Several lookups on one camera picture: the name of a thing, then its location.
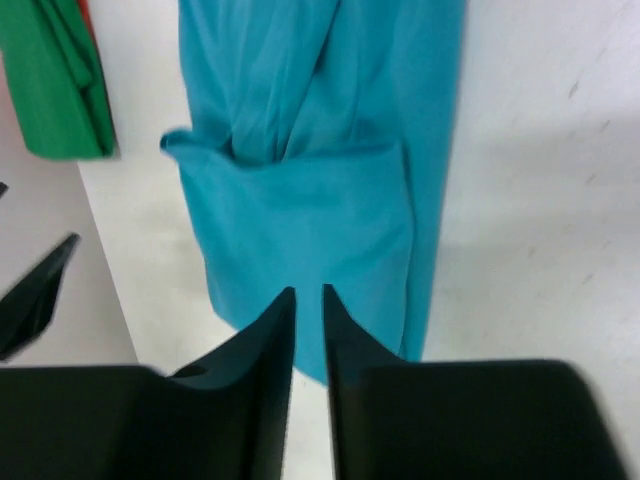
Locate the teal t shirt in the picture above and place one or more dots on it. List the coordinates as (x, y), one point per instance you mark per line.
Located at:
(318, 154)

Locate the orange t shirt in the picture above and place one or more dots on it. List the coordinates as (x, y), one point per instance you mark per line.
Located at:
(85, 12)

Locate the green t shirt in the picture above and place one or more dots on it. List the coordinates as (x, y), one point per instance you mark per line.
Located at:
(55, 80)

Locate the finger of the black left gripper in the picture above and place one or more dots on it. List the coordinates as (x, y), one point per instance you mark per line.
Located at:
(27, 308)

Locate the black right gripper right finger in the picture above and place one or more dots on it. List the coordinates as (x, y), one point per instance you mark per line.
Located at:
(496, 419)

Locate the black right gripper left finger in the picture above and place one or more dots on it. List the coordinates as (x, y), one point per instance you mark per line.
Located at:
(223, 416)

